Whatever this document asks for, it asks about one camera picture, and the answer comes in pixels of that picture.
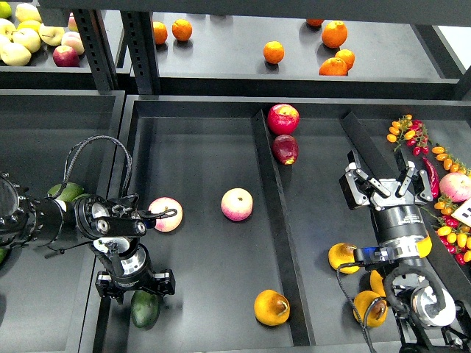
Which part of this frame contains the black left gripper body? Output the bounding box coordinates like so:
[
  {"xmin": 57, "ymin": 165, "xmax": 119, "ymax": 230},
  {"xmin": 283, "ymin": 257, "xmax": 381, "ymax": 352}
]
[{"xmin": 106, "ymin": 258, "xmax": 153, "ymax": 293}]

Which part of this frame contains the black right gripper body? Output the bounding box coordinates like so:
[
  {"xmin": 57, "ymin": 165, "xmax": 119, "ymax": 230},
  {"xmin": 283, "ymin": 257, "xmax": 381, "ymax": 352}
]
[{"xmin": 369, "ymin": 179, "xmax": 429, "ymax": 247}]

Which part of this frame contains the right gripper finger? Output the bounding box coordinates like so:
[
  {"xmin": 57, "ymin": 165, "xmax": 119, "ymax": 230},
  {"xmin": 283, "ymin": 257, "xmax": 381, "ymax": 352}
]
[
  {"xmin": 394, "ymin": 149, "xmax": 433, "ymax": 202},
  {"xmin": 339, "ymin": 149, "xmax": 390, "ymax": 210}
]

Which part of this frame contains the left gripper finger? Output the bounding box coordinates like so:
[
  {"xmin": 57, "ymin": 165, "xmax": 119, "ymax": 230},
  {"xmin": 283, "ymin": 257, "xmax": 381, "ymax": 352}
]
[
  {"xmin": 145, "ymin": 269, "xmax": 175, "ymax": 297},
  {"xmin": 95, "ymin": 271, "xmax": 124, "ymax": 304}
]

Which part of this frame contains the dark green avocado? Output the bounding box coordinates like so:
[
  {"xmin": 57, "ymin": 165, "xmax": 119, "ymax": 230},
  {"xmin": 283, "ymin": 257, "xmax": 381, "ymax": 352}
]
[{"xmin": 130, "ymin": 290, "xmax": 160, "ymax": 328}]

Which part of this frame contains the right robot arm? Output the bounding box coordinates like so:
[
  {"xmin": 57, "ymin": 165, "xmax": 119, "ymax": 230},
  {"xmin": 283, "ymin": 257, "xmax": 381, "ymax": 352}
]
[{"xmin": 338, "ymin": 149, "xmax": 470, "ymax": 352}]

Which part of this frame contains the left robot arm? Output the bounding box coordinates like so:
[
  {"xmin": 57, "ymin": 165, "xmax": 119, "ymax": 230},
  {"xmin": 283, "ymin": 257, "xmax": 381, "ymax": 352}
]
[{"xmin": 1, "ymin": 135, "xmax": 179, "ymax": 302}]

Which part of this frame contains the yellow pear middle hidden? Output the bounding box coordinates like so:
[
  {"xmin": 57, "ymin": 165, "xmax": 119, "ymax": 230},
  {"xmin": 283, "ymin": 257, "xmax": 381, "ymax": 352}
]
[{"xmin": 369, "ymin": 270, "xmax": 386, "ymax": 297}]

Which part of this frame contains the yellow pear bottom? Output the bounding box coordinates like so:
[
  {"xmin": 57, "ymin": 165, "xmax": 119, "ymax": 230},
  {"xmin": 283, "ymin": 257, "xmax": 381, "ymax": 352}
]
[{"xmin": 353, "ymin": 290, "xmax": 388, "ymax": 327}]

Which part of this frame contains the green avocado upper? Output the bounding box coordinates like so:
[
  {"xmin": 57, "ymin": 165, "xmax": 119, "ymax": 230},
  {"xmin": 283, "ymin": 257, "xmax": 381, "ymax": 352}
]
[{"xmin": 47, "ymin": 182, "xmax": 85, "ymax": 202}]

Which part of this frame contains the green avocado left edge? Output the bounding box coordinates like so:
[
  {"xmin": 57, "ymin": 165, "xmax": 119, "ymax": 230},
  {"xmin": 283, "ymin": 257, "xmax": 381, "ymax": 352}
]
[{"xmin": 0, "ymin": 249, "xmax": 8, "ymax": 263}]

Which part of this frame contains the pale pear front left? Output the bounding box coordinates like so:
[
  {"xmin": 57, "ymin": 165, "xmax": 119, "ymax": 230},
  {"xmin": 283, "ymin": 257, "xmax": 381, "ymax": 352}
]
[{"xmin": 1, "ymin": 43, "xmax": 32, "ymax": 66}]

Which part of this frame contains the red chili pepper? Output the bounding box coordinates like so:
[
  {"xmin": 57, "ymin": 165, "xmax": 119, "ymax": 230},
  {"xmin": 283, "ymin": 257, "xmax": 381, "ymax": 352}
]
[{"xmin": 422, "ymin": 157, "xmax": 439, "ymax": 199}]

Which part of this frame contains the cherry tomato bunch upper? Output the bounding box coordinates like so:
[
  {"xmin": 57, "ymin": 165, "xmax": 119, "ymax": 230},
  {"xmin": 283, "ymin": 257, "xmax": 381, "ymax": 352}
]
[{"xmin": 386, "ymin": 114, "xmax": 430, "ymax": 156}]

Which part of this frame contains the cherry tomato bunch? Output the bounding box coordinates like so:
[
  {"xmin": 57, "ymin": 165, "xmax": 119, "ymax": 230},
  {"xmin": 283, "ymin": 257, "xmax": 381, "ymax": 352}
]
[
  {"xmin": 386, "ymin": 114, "xmax": 430, "ymax": 156},
  {"xmin": 421, "ymin": 196, "xmax": 470, "ymax": 266}
]

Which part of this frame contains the pink apple right edge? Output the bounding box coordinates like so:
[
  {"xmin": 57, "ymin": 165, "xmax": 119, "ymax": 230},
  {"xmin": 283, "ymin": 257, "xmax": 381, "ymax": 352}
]
[{"xmin": 439, "ymin": 172, "xmax": 470, "ymax": 202}]

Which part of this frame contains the pink apple left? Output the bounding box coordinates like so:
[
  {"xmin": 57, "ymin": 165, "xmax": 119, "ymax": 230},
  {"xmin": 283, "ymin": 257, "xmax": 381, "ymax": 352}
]
[{"xmin": 148, "ymin": 197, "xmax": 183, "ymax": 232}]

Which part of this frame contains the pink apple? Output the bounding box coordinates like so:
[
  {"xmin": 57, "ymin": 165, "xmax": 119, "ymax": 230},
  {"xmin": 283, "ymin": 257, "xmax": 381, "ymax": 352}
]
[
  {"xmin": 221, "ymin": 188, "xmax": 253, "ymax": 221},
  {"xmin": 148, "ymin": 197, "xmax": 183, "ymax": 232}
]

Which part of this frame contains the black left tray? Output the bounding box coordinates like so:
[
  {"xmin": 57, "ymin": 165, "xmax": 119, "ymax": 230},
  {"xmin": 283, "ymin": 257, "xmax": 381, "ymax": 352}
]
[{"xmin": 1, "ymin": 89, "xmax": 124, "ymax": 352}]

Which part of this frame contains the black tray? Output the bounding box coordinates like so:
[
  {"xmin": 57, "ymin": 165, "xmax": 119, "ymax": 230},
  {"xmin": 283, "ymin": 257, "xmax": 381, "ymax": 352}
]
[
  {"xmin": 1, "ymin": 89, "xmax": 124, "ymax": 352},
  {"xmin": 94, "ymin": 96, "xmax": 470, "ymax": 352}
]

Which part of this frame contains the cherry tomato bunch lower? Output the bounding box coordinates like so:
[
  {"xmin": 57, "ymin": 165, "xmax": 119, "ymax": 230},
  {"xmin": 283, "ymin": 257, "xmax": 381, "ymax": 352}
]
[{"xmin": 421, "ymin": 196, "xmax": 470, "ymax": 266}]

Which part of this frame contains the white label card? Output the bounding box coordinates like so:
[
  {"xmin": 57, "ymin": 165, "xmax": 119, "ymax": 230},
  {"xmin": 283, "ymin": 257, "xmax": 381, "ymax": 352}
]
[{"xmin": 452, "ymin": 199, "xmax": 471, "ymax": 227}]

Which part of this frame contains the dark red apple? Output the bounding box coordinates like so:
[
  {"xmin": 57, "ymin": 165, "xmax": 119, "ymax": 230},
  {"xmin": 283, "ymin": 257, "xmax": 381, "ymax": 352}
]
[{"xmin": 272, "ymin": 135, "xmax": 299, "ymax": 165}]

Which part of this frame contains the black divider left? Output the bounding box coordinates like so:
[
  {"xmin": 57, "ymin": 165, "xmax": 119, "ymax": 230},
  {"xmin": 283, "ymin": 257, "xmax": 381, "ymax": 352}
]
[{"xmin": 251, "ymin": 110, "xmax": 315, "ymax": 346}]

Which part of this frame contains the bright red apple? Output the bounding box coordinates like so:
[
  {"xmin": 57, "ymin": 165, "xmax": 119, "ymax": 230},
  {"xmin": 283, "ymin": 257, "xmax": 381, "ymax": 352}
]
[{"xmin": 267, "ymin": 104, "xmax": 300, "ymax": 135}]

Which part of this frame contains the pink apple centre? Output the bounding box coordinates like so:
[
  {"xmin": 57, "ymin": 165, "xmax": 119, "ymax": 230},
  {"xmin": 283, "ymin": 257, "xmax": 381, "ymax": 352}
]
[{"xmin": 221, "ymin": 188, "xmax": 253, "ymax": 221}]

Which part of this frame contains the orange on shelf front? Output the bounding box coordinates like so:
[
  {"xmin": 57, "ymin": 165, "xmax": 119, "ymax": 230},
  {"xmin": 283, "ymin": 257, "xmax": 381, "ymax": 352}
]
[{"xmin": 319, "ymin": 57, "xmax": 348, "ymax": 76}]

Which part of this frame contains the orange on shelf right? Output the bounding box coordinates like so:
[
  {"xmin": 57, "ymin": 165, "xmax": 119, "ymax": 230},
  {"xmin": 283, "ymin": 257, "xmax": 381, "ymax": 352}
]
[{"xmin": 335, "ymin": 49, "xmax": 355, "ymax": 71}]

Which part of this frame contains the black middle tray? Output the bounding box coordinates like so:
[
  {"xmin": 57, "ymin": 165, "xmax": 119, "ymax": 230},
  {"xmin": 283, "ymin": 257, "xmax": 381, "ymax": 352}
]
[{"xmin": 94, "ymin": 96, "xmax": 470, "ymax": 352}]

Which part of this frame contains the large orange on shelf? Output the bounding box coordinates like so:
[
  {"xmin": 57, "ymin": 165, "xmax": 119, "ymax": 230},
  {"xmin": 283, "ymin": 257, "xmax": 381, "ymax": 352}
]
[{"xmin": 322, "ymin": 21, "xmax": 348, "ymax": 49}]

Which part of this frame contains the orange on shelf centre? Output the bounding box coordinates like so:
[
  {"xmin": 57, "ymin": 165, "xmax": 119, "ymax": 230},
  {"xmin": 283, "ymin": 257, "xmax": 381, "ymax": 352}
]
[{"xmin": 263, "ymin": 41, "xmax": 285, "ymax": 65}]

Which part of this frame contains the orange on shelf top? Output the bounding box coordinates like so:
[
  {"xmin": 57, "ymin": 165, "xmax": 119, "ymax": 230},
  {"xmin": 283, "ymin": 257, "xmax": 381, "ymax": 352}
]
[{"xmin": 305, "ymin": 18, "xmax": 324, "ymax": 27}]

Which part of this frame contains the black shelf rack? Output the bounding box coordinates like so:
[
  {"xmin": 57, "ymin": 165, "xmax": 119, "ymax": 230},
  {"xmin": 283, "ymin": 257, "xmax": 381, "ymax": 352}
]
[{"xmin": 1, "ymin": 1, "xmax": 470, "ymax": 101}]

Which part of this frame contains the red apple on shelf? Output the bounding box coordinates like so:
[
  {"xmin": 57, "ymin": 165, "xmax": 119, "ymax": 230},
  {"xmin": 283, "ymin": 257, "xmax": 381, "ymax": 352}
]
[{"xmin": 52, "ymin": 45, "xmax": 79, "ymax": 67}]

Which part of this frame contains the orange on shelf left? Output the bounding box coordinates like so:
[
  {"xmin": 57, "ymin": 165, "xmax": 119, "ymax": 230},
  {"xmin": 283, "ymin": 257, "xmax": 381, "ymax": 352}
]
[{"xmin": 152, "ymin": 21, "xmax": 168, "ymax": 45}]

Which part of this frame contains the peach on shelf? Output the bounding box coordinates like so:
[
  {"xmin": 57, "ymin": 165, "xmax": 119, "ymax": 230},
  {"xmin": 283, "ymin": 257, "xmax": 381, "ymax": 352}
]
[{"xmin": 61, "ymin": 32, "xmax": 85, "ymax": 56}]

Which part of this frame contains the orange cherry tomato string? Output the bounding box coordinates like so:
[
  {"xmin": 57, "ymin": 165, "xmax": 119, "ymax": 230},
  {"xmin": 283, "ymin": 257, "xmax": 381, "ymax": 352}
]
[{"xmin": 431, "ymin": 143, "xmax": 471, "ymax": 177}]

